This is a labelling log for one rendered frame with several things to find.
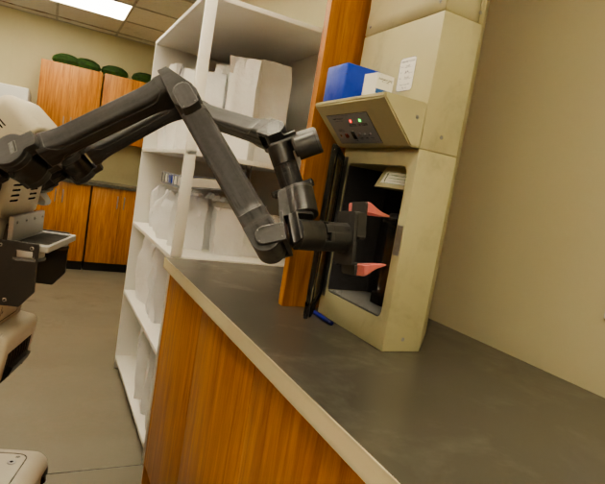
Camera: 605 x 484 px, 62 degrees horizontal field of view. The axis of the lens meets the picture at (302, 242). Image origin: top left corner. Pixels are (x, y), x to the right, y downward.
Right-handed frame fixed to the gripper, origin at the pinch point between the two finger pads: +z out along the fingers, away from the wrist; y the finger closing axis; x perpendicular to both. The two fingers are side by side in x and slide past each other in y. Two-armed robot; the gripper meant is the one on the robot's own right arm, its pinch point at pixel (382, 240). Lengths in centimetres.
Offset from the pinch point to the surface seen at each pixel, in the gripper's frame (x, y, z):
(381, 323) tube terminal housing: 12.9, -19.3, 11.1
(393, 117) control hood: 6.3, 26.6, 5.1
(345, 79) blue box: 23.6, 38.5, 3.0
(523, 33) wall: 18, 62, 58
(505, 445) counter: -28.5, -30.6, 5.1
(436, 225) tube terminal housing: 7.9, 4.5, 21.0
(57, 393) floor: 213, -93, -46
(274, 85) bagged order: 140, 70, 35
